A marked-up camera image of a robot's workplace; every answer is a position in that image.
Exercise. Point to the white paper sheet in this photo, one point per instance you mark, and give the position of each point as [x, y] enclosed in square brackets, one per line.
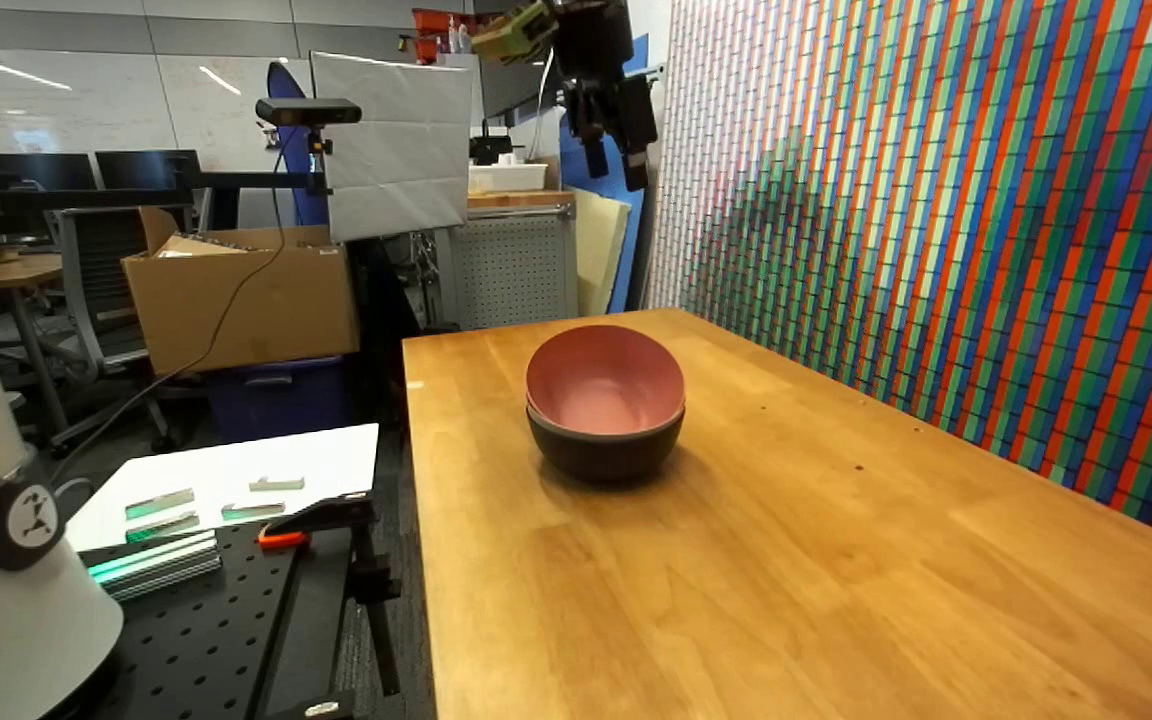
[230, 472]

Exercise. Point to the small silver metal piece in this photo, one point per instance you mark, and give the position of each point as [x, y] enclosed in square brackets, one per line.
[255, 511]
[279, 482]
[160, 503]

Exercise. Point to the cardboard box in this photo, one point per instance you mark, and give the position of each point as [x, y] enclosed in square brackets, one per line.
[240, 302]

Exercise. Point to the gray office chair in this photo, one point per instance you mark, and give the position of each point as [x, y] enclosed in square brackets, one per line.
[103, 286]

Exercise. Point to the black camera on stand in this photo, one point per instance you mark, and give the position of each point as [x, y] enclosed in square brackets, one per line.
[304, 108]

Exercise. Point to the black bowl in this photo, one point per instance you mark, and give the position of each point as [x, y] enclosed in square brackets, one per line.
[601, 465]

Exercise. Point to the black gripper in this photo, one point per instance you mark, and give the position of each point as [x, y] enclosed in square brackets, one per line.
[594, 43]

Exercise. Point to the white box on cabinet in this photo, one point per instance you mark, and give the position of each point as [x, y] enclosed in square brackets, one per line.
[508, 177]

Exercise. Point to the white radiator cabinet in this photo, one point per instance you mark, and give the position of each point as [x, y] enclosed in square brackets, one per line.
[513, 273]

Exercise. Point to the dark computer monitor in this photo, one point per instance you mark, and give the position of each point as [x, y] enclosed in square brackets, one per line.
[39, 173]
[150, 169]

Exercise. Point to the cream leaning board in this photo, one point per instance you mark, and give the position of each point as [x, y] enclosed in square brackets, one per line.
[598, 252]

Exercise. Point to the blue storage bin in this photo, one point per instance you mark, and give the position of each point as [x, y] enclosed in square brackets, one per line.
[279, 399]

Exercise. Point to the peach-colored bowl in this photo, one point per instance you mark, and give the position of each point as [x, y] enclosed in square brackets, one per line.
[601, 380]

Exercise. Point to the long silver green bar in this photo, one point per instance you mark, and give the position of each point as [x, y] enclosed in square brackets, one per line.
[159, 562]

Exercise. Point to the blue leaning board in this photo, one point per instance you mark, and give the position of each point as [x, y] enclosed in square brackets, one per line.
[631, 247]

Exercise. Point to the black perforated breadboard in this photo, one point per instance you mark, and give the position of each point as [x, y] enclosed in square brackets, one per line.
[188, 642]

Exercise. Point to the white panel board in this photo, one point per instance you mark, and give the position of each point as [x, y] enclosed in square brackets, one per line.
[397, 146]

